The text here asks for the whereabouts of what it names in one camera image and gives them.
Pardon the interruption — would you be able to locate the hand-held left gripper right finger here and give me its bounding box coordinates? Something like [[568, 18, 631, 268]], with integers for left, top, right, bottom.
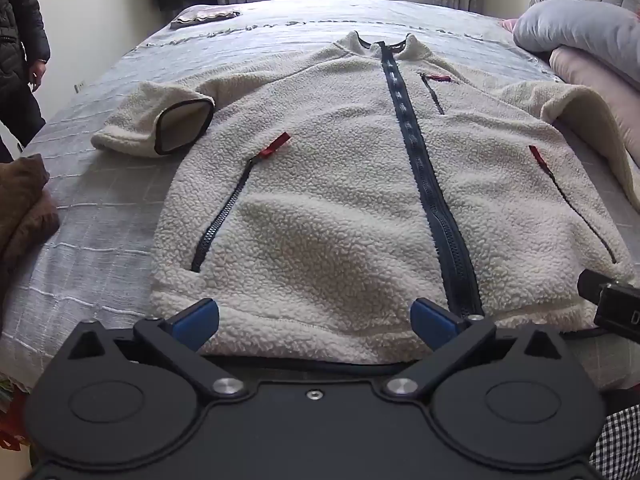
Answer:
[[383, 298, 571, 399]]

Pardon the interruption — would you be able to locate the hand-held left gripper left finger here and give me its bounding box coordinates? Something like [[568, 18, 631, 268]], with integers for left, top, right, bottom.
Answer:
[[65, 298, 247, 399]]

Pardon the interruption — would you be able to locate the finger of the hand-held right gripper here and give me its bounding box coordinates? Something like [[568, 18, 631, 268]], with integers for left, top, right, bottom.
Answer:
[[577, 269, 621, 306]]

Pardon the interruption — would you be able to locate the cream fleece zip jacket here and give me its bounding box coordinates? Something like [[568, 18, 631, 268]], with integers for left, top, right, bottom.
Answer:
[[91, 30, 640, 366]]

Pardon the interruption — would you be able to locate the black white checked clothing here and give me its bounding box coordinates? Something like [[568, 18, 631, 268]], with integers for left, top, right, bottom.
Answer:
[[589, 400, 640, 480]]

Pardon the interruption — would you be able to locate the grey checked bed blanket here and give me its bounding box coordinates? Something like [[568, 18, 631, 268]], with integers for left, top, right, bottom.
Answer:
[[0, 0, 640, 391]]

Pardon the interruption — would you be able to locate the pink pillow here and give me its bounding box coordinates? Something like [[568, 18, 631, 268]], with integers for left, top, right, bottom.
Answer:
[[500, 17, 640, 171]]

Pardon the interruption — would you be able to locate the brown cloth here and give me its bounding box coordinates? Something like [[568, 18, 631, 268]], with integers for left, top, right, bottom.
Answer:
[[0, 154, 62, 306]]

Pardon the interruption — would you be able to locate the colourful printed cloth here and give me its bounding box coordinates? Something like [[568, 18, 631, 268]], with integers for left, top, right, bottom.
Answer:
[[0, 374, 32, 461]]

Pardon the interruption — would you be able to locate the light grey pillow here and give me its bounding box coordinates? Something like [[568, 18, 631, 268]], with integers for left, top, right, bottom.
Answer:
[[512, 0, 640, 78]]

